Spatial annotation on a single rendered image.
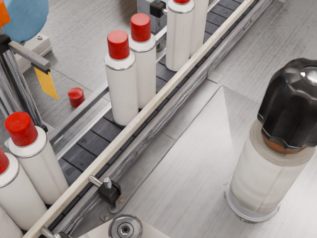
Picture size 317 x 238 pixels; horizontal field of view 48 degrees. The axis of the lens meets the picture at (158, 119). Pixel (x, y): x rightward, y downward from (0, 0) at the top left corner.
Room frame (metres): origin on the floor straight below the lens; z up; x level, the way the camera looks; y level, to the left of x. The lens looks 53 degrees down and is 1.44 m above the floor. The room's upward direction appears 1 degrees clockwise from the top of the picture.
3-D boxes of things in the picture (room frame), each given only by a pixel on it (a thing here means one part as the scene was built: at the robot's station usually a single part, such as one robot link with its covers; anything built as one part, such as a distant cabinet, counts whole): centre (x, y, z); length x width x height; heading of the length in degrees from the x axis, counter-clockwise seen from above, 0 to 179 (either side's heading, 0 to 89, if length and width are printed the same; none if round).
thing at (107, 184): (0.25, 0.08, 0.89); 0.03 x 0.03 x 0.12; 55
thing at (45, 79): (0.32, 0.15, 1.09); 0.03 x 0.01 x 0.06; 55
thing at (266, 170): (0.26, -0.16, 1.03); 0.09 x 0.09 x 0.30
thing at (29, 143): (0.26, 0.18, 0.98); 0.05 x 0.05 x 0.20
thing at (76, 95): (0.50, 0.18, 0.85); 0.03 x 0.03 x 0.03
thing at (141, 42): (0.47, 0.03, 0.98); 0.05 x 0.05 x 0.20
